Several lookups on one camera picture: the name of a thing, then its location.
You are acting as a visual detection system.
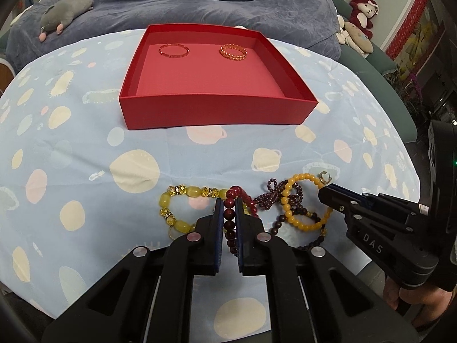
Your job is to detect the red bead bracelet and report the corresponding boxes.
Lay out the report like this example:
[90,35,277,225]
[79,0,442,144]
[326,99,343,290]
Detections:
[223,186,259,256]

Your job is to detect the person's right hand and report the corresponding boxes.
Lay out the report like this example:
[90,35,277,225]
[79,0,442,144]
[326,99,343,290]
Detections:
[384,275,457,333]

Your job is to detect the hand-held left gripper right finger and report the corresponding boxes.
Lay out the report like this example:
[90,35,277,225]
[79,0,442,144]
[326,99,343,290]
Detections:
[234,200,420,343]

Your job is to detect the yellow jade bead bracelet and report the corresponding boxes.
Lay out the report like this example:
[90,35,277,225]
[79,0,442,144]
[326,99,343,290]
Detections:
[159,185,227,238]

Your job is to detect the purple garnet bead strand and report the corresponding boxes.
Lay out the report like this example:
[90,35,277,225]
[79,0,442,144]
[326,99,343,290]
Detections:
[253,179,304,218]

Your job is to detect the green sofa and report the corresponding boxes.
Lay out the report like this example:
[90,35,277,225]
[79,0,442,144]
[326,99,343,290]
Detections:
[314,0,418,143]

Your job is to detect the thin gold bangle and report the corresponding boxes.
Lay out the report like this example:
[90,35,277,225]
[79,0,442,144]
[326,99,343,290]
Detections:
[158,44,189,58]

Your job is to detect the red patterned wall hanging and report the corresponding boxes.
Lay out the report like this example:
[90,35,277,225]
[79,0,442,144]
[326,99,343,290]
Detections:
[386,0,434,61]

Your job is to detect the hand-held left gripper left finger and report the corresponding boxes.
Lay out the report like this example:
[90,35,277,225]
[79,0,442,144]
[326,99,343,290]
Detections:
[43,198,225,343]

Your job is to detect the red cardboard box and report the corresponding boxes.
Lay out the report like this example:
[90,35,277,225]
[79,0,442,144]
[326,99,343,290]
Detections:
[119,24,318,131]

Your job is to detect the grey plush mole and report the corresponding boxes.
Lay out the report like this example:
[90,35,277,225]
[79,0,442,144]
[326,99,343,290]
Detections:
[39,0,95,42]

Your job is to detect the potted plant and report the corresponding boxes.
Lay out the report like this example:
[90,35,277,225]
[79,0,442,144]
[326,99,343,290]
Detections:
[393,68,429,115]

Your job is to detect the cream plush toy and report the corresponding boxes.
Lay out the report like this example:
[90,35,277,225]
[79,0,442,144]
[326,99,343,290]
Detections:
[336,15,374,58]

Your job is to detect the orange bead bracelet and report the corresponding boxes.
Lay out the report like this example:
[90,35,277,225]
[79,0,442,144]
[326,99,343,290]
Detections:
[280,173,333,231]

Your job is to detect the blue velvet blanket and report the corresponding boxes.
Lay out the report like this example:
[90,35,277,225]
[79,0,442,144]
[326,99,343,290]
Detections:
[7,0,341,75]

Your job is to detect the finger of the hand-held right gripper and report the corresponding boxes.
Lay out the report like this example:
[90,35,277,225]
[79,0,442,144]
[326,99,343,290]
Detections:
[318,186,441,290]
[330,183,429,224]

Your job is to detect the red plush bear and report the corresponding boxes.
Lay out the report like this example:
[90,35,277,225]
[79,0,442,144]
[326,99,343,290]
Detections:
[348,0,380,40]

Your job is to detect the patterned gold bangle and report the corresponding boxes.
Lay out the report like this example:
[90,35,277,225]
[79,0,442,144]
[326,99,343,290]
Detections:
[219,43,248,61]

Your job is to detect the dark brown bead bracelet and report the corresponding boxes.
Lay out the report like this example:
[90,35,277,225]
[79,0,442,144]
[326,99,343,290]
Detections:
[269,204,327,252]

